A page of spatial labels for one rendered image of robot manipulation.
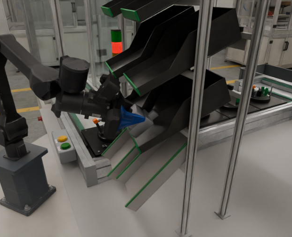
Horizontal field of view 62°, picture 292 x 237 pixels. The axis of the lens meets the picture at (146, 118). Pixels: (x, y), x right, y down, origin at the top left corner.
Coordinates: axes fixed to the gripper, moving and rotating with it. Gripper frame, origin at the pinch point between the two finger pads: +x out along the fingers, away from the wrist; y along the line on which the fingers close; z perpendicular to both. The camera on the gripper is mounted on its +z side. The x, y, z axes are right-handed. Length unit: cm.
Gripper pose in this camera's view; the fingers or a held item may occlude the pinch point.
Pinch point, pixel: (131, 112)
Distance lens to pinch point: 62.4
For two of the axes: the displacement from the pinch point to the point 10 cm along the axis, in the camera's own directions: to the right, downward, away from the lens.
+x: 9.5, 1.8, 2.7
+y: -1.4, -5.3, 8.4
